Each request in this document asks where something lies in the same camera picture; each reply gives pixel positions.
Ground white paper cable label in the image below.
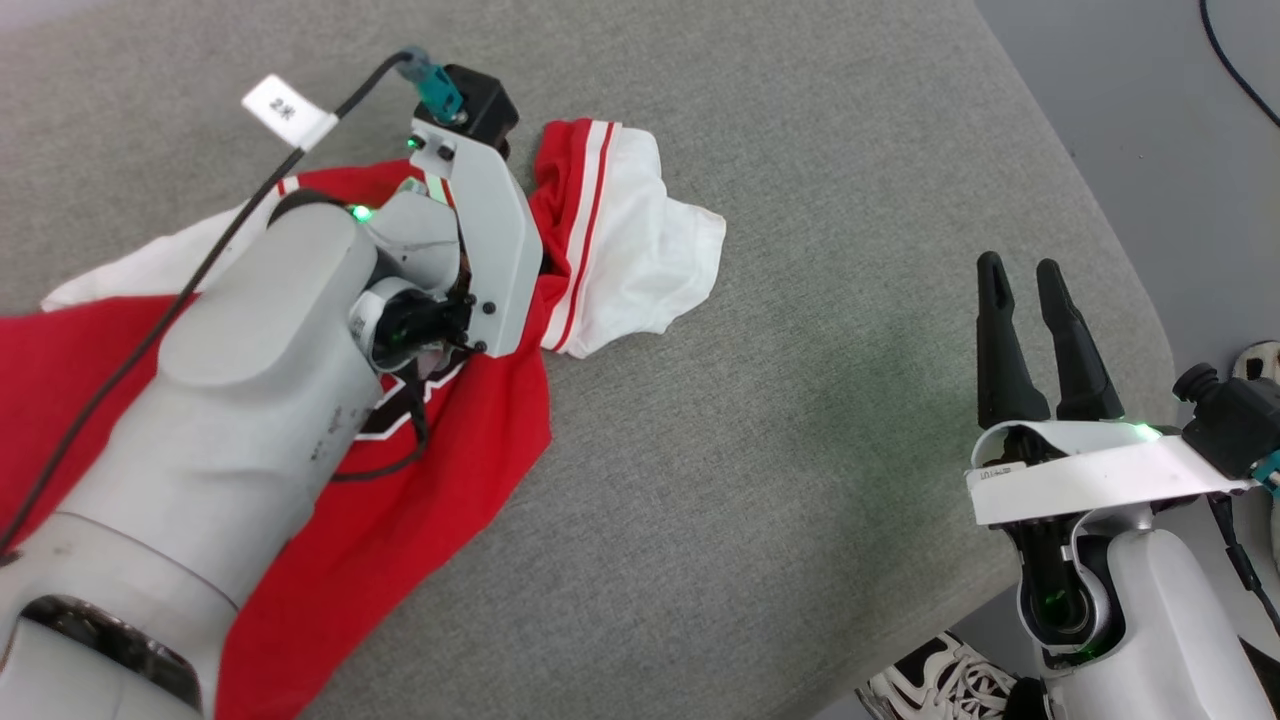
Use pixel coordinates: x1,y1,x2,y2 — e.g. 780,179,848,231
241,74,341,152

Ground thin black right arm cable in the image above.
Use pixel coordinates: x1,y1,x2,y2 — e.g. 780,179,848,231
1205,493,1280,641

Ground long black left arm cable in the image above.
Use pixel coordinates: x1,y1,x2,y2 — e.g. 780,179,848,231
0,50,416,556

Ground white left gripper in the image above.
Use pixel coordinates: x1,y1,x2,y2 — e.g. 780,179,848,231
410,118,544,358

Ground black cable on floor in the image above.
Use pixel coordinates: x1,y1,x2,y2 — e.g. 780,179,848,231
1198,0,1280,129

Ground teal left camera cable connector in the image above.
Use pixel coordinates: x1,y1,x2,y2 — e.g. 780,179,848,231
398,47,464,126

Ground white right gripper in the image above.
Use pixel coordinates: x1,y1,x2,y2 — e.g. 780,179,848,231
966,251,1261,623

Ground red and white jersey shirt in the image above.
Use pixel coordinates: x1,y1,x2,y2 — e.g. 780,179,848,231
0,117,728,720

